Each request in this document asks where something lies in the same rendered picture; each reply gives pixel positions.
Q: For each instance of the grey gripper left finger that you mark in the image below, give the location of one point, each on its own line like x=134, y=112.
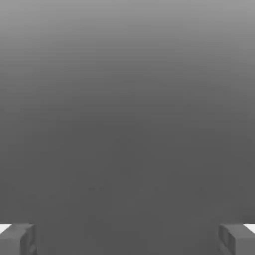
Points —
x=16, y=241

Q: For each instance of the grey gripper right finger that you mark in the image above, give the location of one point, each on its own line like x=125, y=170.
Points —
x=239, y=242

